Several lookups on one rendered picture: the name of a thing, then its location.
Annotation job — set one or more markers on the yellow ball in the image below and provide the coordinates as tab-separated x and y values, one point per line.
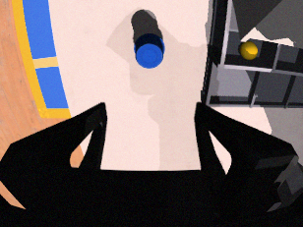
248	50

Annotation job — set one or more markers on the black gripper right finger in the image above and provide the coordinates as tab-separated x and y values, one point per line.
260	162

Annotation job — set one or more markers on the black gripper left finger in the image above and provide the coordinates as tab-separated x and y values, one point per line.
55	144

